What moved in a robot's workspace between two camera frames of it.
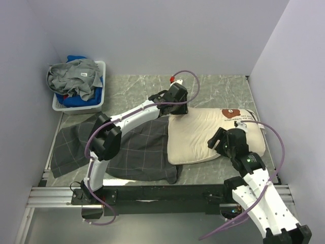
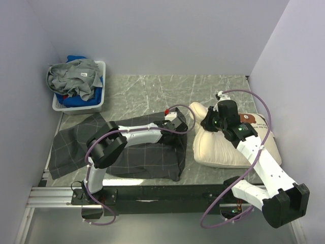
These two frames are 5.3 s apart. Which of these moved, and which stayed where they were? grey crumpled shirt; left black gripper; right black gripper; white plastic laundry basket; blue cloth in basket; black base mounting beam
Moved: right black gripper; left black gripper
Stayed: blue cloth in basket; white plastic laundry basket; grey crumpled shirt; black base mounting beam
